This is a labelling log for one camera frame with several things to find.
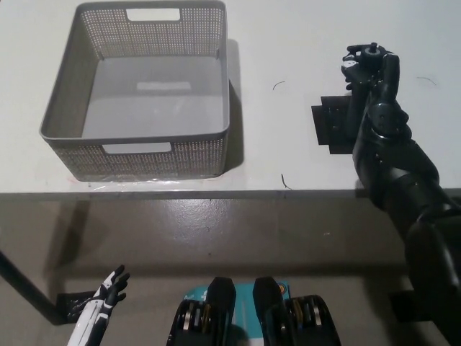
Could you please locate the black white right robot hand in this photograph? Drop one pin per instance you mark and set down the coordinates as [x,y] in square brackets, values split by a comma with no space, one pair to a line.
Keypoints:
[392,162]

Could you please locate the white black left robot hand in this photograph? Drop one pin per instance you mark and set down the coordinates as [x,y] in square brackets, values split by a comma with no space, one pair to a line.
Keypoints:
[97,313]

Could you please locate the black electric screwdriver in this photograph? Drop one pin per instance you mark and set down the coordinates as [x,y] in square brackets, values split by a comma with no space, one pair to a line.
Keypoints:
[354,115]

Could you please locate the black metal table leg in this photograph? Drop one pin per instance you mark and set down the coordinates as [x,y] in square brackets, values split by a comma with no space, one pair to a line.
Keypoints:
[25,284]

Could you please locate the black teal robot torso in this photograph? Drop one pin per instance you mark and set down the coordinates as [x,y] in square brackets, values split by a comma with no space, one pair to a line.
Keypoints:
[223,299]

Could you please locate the clear adhesive tape strip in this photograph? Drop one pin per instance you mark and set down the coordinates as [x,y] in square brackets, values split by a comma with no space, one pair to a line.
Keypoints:
[108,185]

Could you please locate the grey perforated plastic basket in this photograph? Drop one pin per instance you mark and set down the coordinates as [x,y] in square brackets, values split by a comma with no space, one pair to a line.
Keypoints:
[155,108]

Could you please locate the black square base plate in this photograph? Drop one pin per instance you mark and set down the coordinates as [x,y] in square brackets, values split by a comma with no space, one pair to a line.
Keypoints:
[331,122]

